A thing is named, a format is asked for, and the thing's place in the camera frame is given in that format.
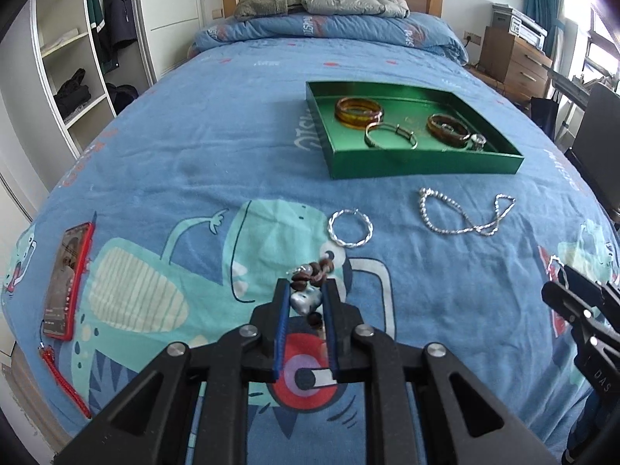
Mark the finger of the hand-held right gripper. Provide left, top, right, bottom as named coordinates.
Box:
left=541, top=281, right=613, bottom=344
left=562, top=264, right=620, bottom=307

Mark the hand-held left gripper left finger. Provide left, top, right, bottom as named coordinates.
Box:
left=53, top=278, right=292, bottom=465

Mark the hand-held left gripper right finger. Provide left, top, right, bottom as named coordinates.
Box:
left=322, top=278, right=559, bottom=465

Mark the twisted silver bracelet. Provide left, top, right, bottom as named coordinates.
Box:
left=548, top=255, right=570, bottom=286
left=328, top=208, right=374, bottom=249

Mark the brown beaded bracelet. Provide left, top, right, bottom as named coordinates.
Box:
left=289, top=260, right=336, bottom=331

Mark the green tray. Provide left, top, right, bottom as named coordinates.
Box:
left=305, top=80, right=527, bottom=180

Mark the dark brown bangle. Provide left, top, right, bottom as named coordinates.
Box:
left=425, top=113, right=472, bottom=147

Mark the plain silver bangle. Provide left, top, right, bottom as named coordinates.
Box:
left=363, top=122, right=419, bottom=150

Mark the amber bangle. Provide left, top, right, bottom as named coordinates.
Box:
left=334, top=97, right=386, bottom=131

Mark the grey chair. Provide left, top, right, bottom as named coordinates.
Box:
left=566, top=82, right=620, bottom=215

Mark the dark tote bag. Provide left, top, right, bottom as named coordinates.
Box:
left=530, top=96, right=559, bottom=133

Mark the desk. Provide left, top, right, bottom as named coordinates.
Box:
left=547, top=65, right=620, bottom=107

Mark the phone in red case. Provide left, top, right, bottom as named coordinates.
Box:
left=42, top=222, right=96, bottom=341

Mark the wooden nightstand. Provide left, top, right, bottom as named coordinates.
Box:
left=466, top=65, right=524, bottom=103

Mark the wooden dresser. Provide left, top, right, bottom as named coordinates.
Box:
left=481, top=26, right=554, bottom=92

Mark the white printer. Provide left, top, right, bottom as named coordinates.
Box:
left=491, top=3, right=549, bottom=50

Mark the dark round bag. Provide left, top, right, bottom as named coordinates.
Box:
left=105, top=82, right=140, bottom=117

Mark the teal curtain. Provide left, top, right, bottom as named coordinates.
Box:
left=523, top=0, right=568, bottom=55

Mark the folded blue duvet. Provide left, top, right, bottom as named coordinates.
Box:
left=188, top=12, right=469, bottom=67

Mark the black bag on shelf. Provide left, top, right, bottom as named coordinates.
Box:
left=53, top=68, right=92, bottom=118

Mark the olive fleece jacket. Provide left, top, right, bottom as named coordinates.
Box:
left=234, top=0, right=304, bottom=21

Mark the white wardrobe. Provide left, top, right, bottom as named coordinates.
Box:
left=28, top=0, right=205, bottom=157

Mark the hanging dark jacket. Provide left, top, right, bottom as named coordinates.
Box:
left=99, top=0, right=139, bottom=61

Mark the silver bead necklace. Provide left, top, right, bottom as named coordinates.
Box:
left=418, top=187, right=517, bottom=238

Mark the red phone lanyard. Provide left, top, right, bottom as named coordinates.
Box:
left=41, top=343, right=93, bottom=420

